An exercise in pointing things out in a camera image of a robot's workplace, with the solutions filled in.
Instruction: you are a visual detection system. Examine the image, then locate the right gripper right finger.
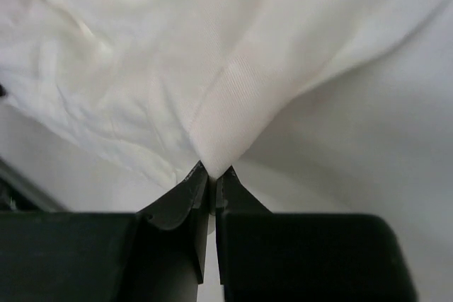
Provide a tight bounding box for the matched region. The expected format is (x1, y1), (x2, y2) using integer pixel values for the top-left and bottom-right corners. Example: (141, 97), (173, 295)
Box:
(216, 168), (418, 301)

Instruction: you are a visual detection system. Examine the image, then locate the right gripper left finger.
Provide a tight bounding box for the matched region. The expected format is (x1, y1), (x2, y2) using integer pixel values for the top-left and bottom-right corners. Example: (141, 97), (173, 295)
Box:
(1, 165), (207, 301)

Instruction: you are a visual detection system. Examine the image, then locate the white pleated skirt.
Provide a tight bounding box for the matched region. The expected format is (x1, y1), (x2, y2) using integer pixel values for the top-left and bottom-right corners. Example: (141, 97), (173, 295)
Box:
(0, 0), (453, 190)

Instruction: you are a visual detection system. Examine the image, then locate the aluminium front rail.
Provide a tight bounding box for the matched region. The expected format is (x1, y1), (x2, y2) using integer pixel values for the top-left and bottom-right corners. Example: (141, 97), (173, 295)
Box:
(1, 160), (68, 212)

